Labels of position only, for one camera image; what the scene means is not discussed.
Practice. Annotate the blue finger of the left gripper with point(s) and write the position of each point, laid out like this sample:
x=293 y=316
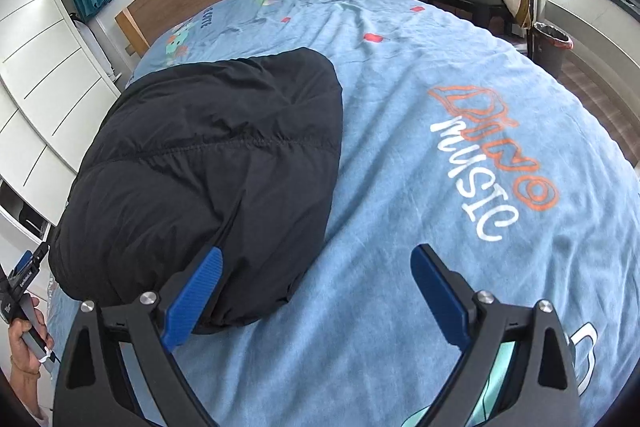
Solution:
x=23 y=261

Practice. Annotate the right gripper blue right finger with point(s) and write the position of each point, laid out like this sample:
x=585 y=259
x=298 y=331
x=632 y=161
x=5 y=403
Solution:
x=475 y=328

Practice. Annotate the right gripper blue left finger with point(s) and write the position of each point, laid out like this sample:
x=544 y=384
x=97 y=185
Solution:
x=161 y=321

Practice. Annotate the black puffer coat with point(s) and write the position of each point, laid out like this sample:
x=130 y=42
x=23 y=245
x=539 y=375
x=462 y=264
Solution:
x=241 y=155

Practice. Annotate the person's left hand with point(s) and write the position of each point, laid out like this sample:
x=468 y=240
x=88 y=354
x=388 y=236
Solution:
x=22 y=357

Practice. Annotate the blue dinosaur print bed sheet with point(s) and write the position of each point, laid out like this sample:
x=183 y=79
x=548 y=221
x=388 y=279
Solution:
x=451 y=138

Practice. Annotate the white wardrobe with drawers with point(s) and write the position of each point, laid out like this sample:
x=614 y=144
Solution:
x=54 y=96

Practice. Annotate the grey waste bin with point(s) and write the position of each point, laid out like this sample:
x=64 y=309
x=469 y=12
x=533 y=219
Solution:
x=550 y=45

